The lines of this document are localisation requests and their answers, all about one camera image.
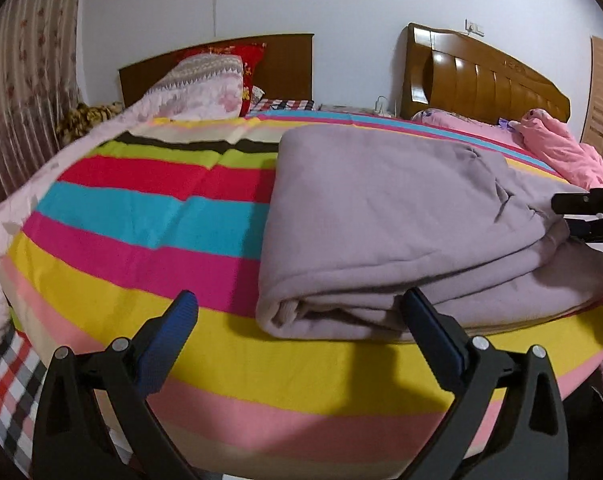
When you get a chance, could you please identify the plaid cloth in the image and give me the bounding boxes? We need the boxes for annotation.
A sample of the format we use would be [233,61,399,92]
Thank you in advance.
[248,97,316,113]

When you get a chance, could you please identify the purple pants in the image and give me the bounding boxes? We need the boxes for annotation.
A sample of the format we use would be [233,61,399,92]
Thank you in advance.
[255,125,603,343]

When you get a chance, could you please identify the floral striped curtain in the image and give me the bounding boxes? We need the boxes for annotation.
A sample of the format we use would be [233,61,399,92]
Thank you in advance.
[0,0,84,211]

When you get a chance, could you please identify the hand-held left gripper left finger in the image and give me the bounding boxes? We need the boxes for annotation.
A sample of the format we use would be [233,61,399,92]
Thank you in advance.
[31,290,199,480]

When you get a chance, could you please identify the red pillow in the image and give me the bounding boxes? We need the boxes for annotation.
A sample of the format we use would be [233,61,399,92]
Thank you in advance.
[174,44,268,117]

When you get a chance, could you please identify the light wooden headboard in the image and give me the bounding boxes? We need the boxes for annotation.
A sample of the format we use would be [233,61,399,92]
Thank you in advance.
[400,22,572,123]

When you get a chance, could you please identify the plaid bedsheet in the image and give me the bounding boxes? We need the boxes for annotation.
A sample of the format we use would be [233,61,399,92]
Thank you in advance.
[0,327,49,478]

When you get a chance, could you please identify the tiger print blanket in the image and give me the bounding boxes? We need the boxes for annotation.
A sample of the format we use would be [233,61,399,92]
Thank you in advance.
[56,102,124,143]

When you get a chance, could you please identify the striped colourful blanket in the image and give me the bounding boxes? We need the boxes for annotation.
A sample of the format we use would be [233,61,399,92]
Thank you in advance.
[0,110,603,476]

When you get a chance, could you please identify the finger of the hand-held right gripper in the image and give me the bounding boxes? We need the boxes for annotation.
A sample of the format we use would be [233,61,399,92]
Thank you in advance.
[551,178,603,217]
[570,217,603,243]

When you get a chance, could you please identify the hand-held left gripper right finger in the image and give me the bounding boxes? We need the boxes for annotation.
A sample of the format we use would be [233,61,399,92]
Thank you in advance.
[401,287,572,480]

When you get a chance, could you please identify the pink quilt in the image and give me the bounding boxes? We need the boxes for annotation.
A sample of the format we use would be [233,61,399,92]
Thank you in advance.
[511,108,603,191]

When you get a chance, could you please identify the pink floral pillow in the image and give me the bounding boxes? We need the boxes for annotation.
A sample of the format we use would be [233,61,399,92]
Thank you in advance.
[144,54,247,120]

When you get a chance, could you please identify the dark wooden headboard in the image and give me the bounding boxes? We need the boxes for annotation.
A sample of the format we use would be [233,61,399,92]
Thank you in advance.
[118,33,315,108]

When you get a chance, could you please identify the light wooden wardrobe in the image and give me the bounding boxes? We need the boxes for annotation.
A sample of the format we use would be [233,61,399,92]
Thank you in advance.
[580,35,603,161]

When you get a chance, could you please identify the nightstand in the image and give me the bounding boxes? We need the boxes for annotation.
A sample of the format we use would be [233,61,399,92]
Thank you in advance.
[317,104,397,117]

